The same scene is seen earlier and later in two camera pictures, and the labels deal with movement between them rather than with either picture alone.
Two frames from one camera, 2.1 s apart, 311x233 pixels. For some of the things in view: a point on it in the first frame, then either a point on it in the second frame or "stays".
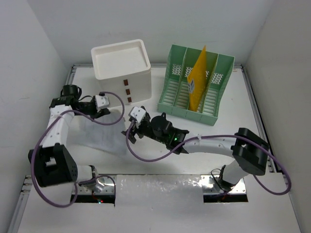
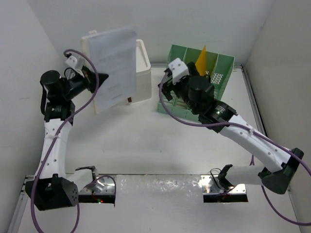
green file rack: (174, 98) stays
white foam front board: (154, 204) stays
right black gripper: (131, 135) → (166, 87)
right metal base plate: (209, 187) stays
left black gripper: (102, 112) → (90, 79)
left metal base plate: (107, 180) stays
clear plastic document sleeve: (86, 132) → (114, 53)
